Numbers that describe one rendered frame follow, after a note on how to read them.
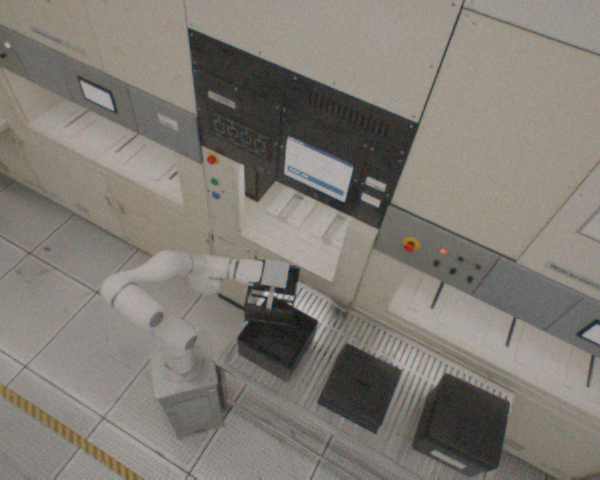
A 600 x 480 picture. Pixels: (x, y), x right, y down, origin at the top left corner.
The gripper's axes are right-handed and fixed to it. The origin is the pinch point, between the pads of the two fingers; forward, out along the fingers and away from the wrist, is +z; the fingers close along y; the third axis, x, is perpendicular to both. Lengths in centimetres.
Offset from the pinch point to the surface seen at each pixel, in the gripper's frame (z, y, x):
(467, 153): 56, -15, 66
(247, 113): -19, -43, 45
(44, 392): -127, 28, -125
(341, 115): 16, -30, 61
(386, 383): 56, 23, -39
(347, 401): 40, 33, -39
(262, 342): -2.1, 8.6, -48.3
